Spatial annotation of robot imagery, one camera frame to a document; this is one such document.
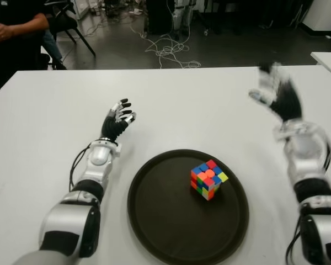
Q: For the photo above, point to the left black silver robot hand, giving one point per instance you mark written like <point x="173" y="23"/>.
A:
<point x="113" y="128"/>

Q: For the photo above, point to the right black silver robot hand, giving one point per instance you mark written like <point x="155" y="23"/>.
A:
<point x="288" y="102"/>

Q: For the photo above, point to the multicoloured Rubik's cube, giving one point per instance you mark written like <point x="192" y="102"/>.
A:
<point x="208" y="179"/>

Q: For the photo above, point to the right silver black robot arm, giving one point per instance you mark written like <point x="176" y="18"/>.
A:
<point x="306" y="157"/>

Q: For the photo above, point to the bare forearm of seated person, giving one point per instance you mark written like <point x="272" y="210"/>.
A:
<point x="22" y="27"/>

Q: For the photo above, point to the left silver black robot arm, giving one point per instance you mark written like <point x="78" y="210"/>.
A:
<point x="96" y="157"/>

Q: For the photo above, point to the dark brown round plate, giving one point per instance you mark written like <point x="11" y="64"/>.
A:
<point x="176" y="220"/>

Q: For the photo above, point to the white side table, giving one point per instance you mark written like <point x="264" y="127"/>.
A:
<point x="329" y="62"/>

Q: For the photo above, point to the white cabinet with black base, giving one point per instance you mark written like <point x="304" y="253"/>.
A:
<point x="324" y="13"/>

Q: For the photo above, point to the leg in blue jeans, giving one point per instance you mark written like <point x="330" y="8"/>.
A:
<point x="51" y="44"/>

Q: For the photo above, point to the black folding chair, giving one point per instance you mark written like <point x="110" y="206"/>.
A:
<point x="69" y="25"/>

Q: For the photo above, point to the white power strip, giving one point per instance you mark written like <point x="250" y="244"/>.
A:
<point x="136" y="11"/>

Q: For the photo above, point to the seated person in black clothes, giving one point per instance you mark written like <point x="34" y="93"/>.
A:
<point x="13" y="60"/>

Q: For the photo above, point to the white glass display cabinet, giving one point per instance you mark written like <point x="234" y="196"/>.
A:
<point x="81" y="8"/>

